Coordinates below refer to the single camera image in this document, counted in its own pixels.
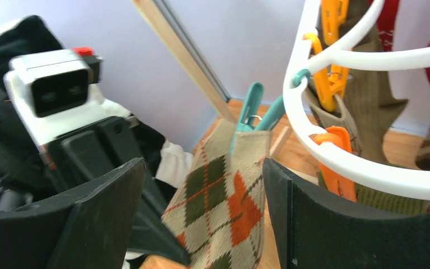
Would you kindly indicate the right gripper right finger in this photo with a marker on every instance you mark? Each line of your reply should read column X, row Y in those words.
column 315, row 228

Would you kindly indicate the green striped sock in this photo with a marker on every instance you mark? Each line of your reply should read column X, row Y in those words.
column 390, row 202

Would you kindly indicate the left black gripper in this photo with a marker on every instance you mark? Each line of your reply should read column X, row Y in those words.
column 21, row 168

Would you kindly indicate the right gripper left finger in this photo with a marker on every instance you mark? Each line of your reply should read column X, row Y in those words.
column 88, row 226

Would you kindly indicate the white round clip hanger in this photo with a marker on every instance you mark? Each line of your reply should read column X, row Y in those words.
column 359, row 167

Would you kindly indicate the wooden clothes rack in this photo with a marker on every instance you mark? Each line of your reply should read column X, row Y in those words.
column 225, row 45

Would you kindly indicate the argyle beige orange sock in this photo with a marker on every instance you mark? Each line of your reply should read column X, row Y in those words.
column 217, row 213

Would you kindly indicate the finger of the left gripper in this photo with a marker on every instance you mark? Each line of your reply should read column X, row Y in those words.
column 86, row 153

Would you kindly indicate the teal clothes peg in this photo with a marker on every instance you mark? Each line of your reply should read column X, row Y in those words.
column 249, row 120

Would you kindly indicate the black white checkered blanket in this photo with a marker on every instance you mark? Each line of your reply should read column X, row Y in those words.
column 76, row 184

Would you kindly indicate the orange clothes peg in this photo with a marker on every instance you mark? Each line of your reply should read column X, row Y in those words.
column 333, row 181

